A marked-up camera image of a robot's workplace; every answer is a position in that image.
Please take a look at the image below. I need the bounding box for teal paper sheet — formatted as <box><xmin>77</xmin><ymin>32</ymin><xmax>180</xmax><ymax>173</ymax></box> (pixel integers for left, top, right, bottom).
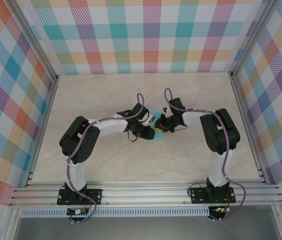
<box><xmin>152</xmin><ymin>109</ymin><xmax>165</xmax><ymax>143</ymax></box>

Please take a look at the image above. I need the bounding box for long aluminium mounting beam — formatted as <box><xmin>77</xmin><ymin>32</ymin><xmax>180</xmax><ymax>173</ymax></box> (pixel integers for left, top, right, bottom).
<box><xmin>8</xmin><ymin>181</ymin><xmax>282</xmax><ymax>207</ymax></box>

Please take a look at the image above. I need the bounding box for circuit board with green light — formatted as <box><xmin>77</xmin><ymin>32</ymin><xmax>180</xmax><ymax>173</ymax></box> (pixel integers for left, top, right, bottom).
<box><xmin>212</xmin><ymin>206</ymin><xmax>232</xmax><ymax>214</ymax></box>

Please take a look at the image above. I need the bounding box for small black circuit board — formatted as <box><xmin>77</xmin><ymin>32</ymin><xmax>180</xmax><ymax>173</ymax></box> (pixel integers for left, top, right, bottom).
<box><xmin>66</xmin><ymin>208</ymin><xmax>89</xmax><ymax>216</ymax></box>

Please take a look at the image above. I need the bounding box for thin black base cable loop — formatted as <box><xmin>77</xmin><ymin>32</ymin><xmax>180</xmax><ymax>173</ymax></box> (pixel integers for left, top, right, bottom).
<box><xmin>187</xmin><ymin>182</ymin><xmax>203</xmax><ymax>199</ymax></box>

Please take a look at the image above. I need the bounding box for aluminium side rail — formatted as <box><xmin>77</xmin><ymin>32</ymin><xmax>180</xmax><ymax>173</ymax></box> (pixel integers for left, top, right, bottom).
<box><xmin>228</xmin><ymin>71</ymin><xmax>268</xmax><ymax>186</ymax></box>
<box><xmin>24</xmin><ymin>74</ymin><xmax>61</xmax><ymax>188</ymax></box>

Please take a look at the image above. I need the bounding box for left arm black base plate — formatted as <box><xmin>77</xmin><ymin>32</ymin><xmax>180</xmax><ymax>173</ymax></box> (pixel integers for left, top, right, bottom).
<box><xmin>56</xmin><ymin>187</ymin><xmax>104</xmax><ymax>206</ymax></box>

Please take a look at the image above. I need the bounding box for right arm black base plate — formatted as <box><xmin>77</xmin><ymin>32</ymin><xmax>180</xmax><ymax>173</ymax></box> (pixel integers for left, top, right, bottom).
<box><xmin>190</xmin><ymin>187</ymin><xmax>237</xmax><ymax>205</ymax></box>

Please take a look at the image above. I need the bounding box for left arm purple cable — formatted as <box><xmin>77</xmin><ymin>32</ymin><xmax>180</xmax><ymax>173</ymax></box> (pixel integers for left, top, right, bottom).
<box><xmin>65</xmin><ymin>92</ymin><xmax>148</xmax><ymax>225</ymax></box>

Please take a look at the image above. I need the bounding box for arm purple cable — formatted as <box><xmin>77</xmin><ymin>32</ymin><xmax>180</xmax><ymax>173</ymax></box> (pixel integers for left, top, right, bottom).
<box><xmin>65</xmin><ymin>92</ymin><xmax>148</xmax><ymax>225</ymax></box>
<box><xmin>164</xmin><ymin>87</ymin><xmax>247</xmax><ymax>223</ymax></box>

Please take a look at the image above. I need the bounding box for perforated grey cable tray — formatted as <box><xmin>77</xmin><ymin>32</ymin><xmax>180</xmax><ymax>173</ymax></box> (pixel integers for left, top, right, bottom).
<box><xmin>19</xmin><ymin>206</ymin><xmax>211</xmax><ymax>218</ymax></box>

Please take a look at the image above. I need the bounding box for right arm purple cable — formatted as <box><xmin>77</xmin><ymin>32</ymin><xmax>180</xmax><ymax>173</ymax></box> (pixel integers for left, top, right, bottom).
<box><xmin>164</xmin><ymin>87</ymin><xmax>247</xmax><ymax>223</ymax></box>

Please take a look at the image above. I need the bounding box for aluminium frame post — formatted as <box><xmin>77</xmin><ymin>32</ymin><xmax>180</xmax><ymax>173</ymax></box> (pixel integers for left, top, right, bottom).
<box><xmin>5</xmin><ymin>0</ymin><xmax>62</xmax><ymax>83</ymax></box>
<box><xmin>228</xmin><ymin>0</ymin><xmax>278</xmax><ymax>81</ymax></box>

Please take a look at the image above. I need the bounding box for aluminium frame leg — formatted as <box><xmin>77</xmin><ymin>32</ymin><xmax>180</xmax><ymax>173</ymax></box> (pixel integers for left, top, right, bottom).
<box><xmin>4</xmin><ymin>206</ymin><xmax>22</xmax><ymax>240</ymax></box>
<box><xmin>272</xmin><ymin>203</ymin><xmax>282</xmax><ymax>240</ymax></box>

